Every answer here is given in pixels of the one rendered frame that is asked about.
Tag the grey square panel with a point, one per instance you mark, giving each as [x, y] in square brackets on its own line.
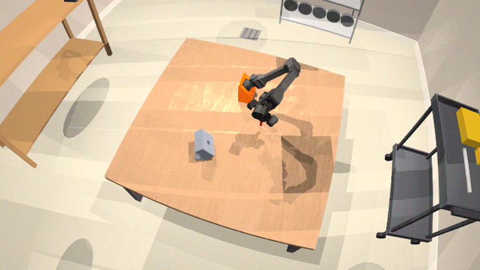
[204, 145]

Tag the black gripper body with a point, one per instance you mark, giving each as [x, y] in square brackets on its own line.
[271, 120]

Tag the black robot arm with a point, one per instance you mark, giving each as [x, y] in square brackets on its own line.
[270, 100]

